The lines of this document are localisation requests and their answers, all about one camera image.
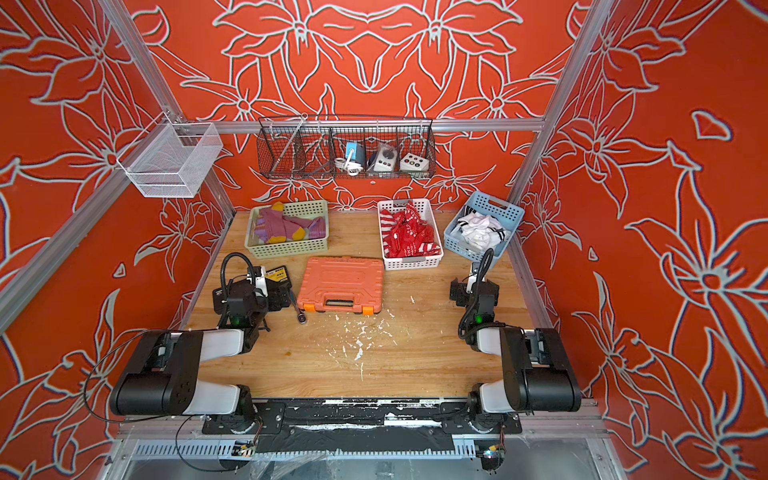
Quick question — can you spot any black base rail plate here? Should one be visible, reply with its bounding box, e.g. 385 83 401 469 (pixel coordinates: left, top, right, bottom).
202 398 522 457

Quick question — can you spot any blue plastic basket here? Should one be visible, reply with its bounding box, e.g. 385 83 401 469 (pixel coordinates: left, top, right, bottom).
444 191 524 266

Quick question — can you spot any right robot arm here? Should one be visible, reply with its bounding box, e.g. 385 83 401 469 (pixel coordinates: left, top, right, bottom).
449 279 582 417

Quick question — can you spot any ratchet wrench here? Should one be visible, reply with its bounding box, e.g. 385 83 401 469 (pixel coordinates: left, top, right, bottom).
288 290 307 325

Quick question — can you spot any green plastic basket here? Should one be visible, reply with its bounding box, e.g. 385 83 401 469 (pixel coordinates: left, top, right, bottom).
244 200 330 259

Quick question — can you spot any black yellow bit box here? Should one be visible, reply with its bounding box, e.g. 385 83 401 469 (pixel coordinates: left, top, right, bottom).
264 265 293 312

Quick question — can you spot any red christmas sock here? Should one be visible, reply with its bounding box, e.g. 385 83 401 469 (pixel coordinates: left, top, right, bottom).
380 203 441 258

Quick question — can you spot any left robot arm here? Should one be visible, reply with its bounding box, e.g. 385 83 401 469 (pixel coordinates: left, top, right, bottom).
109 269 268 424

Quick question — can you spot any white wire wall basket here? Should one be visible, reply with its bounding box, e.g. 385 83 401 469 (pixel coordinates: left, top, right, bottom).
118 123 223 199

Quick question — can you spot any orange plastic tool case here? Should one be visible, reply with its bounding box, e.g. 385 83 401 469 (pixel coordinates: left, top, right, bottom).
297 256 385 316

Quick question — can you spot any purple ribbed sock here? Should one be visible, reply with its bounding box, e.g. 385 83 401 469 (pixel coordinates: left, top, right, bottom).
250 203 328 245

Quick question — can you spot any white power adapter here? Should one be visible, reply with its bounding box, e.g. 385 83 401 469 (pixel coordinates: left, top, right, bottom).
334 142 367 177

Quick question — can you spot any white plastic basket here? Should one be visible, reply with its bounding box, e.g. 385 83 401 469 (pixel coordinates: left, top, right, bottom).
377 199 444 271

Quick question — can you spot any white black striped crew sock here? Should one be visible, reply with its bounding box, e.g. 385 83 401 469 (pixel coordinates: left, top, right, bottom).
455 213 511 253

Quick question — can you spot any white button box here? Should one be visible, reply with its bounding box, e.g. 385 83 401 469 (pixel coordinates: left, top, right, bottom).
399 153 429 174

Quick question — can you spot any black wire wall basket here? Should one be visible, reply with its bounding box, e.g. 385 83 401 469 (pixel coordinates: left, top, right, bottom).
257 114 437 180

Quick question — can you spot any white socket cube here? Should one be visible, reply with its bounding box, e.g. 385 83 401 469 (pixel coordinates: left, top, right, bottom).
369 143 398 173

